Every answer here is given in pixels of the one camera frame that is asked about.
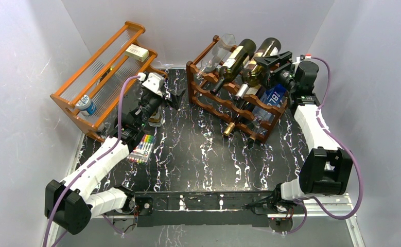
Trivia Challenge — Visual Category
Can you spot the cream cardboard box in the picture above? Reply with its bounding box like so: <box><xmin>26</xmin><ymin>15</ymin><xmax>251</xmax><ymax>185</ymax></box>
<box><xmin>124</xmin><ymin>44</ymin><xmax>149</xmax><ymax>62</ymax></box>

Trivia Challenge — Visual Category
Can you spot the dark green wine bottle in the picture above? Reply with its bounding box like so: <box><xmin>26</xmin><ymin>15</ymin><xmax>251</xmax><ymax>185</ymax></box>
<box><xmin>210</xmin><ymin>39</ymin><xmax>256</xmax><ymax>95</ymax></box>

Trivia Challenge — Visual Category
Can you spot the blue white tin can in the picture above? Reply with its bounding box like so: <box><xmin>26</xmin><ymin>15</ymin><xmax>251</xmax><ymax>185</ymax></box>
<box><xmin>75</xmin><ymin>95</ymin><xmax>97</xmax><ymax>117</ymax></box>

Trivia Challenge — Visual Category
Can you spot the green wine bottle brown label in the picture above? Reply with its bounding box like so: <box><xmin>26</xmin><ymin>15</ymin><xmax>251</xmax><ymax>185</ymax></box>
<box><xmin>233</xmin><ymin>37</ymin><xmax>282</xmax><ymax>102</ymax></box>

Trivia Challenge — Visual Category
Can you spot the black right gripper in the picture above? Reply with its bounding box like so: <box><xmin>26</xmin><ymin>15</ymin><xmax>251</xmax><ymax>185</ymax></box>
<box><xmin>253</xmin><ymin>50</ymin><xmax>298</xmax><ymax>93</ymax></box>

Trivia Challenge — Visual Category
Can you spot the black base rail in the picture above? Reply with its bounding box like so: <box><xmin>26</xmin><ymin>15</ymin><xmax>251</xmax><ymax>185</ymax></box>
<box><xmin>111</xmin><ymin>190</ymin><xmax>293</xmax><ymax>236</ymax></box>

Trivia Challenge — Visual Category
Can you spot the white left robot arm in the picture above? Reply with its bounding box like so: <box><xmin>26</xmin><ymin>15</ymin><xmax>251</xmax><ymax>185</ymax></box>
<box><xmin>44</xmin><ymin>89</ymin><xmax>186</xmax><ymax>235</ymax></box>

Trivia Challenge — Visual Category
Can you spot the dark bottle gold foil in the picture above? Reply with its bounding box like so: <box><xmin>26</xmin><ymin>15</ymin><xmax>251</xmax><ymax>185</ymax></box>
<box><xmin>223</xmin><ymin>99</ymin><xmax>255</xmax><ymax>138</ymax></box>

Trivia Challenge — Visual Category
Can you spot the dark wooden wine rack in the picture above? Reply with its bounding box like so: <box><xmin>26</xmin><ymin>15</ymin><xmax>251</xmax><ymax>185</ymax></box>
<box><xmin>186</xmin><ymin>34</ymin><xmax>293</xmax><ymax>143</ymax></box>

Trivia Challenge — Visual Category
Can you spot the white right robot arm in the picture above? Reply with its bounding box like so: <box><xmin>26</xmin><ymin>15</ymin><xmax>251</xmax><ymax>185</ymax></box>
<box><xmin>255</xmin><ymin>52</ymin><xmax>354</xmax><ymax>213</ymax></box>

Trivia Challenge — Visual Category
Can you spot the colourful marker pen pack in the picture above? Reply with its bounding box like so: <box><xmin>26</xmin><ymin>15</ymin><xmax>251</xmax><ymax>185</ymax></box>
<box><xmin>127</xmin><ymin>134</ymin><xmax>155</xmax><ymax>164</ymax></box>

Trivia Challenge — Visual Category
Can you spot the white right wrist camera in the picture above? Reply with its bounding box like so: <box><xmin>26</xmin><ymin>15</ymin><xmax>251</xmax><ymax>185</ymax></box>
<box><xmin>294</xmin><ymin>54</ymin><xmax>312</xmax><ymax>64</ymax></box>

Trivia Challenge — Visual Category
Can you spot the orange wooden shelf rack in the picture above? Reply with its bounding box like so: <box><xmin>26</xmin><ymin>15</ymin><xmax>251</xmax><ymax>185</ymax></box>
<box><xmin>50</xmin><ymin>21</ymin><xmax>168</xmax><ymax>142</ymax></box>

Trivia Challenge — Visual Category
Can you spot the clear bottle blue label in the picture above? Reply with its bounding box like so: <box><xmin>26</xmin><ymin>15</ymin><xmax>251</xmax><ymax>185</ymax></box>
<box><xmin>247</xmin><ymin>84</ymin><xmax>288</xmax><ymax>144</ymax></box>

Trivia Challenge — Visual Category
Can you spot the clear glass bottle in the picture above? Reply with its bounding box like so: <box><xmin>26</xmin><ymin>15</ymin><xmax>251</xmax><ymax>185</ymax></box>
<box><xmin>196</xmin><ymin>33</ymin><xmax>236</xmax><ymax>80</ymax></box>

